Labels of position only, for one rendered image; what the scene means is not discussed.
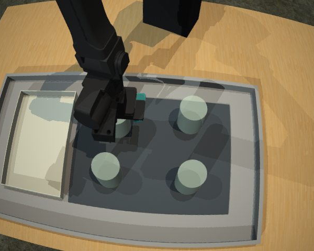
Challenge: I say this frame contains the beige shallow tray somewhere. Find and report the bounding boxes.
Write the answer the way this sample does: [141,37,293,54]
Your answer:
[1,90,78,199]

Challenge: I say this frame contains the clear glass jar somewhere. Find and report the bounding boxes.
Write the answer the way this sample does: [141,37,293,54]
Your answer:
[91,152,123,188]
[177,96,207,134]
[174,159,207,195]
[116,119,131,138]

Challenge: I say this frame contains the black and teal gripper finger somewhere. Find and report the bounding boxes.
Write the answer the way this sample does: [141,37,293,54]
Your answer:
[134,93,146,123]

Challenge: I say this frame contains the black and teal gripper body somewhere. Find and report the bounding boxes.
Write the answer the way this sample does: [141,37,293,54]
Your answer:
[111,87,145,120]

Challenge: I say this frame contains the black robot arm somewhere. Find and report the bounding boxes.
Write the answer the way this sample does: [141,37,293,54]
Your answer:
[56,0,130,144]

